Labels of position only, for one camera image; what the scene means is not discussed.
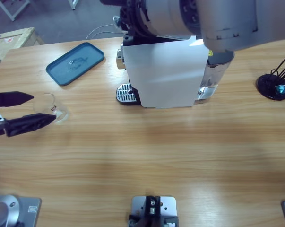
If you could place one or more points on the clear water tank black lid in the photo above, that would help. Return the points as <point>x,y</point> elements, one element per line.
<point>218,68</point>

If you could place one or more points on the grey mount plate dark post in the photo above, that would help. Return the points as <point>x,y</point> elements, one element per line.
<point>154,208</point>

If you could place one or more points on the teal coffee capsule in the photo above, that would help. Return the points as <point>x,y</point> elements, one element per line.
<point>280,89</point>

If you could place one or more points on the black capsule holder with rods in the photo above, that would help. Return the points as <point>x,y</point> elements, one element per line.
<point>266,87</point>

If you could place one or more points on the white metal table leg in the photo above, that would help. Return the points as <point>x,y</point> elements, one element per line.
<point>73,4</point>

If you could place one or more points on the clear drinking glass red logo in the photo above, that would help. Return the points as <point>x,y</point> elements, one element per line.
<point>59,106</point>

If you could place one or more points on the pale wooden crate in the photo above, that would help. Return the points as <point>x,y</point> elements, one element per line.
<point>17,40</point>

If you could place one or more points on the white capsule coffee machine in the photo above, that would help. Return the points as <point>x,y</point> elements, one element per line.
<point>161,75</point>

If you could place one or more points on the white metal table frame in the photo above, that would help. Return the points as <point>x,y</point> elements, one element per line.
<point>11,17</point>

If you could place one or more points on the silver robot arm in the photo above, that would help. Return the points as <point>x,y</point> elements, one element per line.
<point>227,23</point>

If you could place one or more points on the dark blue plastic tray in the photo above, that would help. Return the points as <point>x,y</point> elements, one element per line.
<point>85,54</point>

